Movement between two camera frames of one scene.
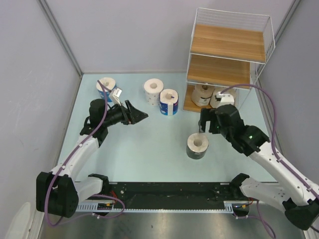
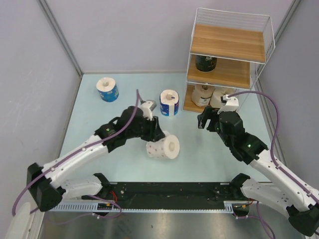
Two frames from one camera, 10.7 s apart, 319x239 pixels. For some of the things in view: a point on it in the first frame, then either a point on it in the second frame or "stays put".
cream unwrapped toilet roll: x=201 y=94 stays put
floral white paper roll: x=153 y=87 to x=167 y=147
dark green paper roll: x=197 y=144 to x=205 y=63
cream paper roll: x=231 y=91 stays put
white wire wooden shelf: x=229 y=50 stays put
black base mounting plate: x=172 y=195 stays put
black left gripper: x=135 y=115 to x=155 y=132
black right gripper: x=207 y=114 stays put
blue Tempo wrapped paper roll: x=169 y=99 stays put
